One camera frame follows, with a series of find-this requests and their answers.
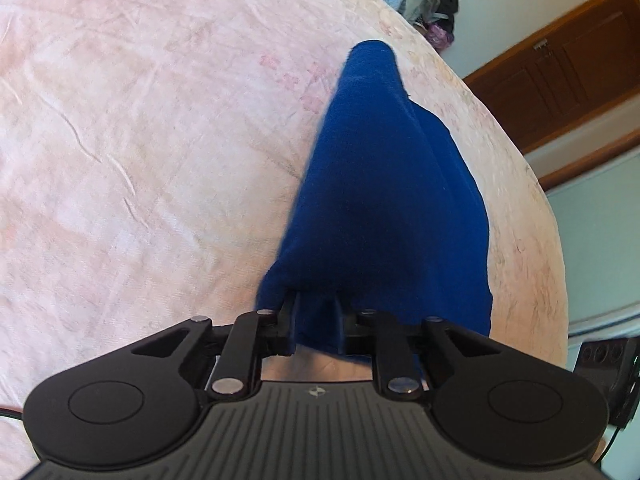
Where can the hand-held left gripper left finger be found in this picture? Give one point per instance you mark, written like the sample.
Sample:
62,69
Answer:
290,325

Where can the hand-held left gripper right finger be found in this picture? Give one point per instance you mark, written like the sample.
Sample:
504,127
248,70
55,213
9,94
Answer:
342,327

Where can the blue knit sweater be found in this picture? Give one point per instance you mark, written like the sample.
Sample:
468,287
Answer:
390,200

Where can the pink floral bed blanket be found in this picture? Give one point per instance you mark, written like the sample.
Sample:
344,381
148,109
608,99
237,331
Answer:
125,135

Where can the purple plastic bag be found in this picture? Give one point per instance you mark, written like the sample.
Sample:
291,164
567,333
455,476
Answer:
437,35

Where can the wooden door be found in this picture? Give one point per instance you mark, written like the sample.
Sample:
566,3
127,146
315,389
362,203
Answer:
570,60

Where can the black backpack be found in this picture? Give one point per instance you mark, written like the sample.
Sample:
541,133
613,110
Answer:
446,0

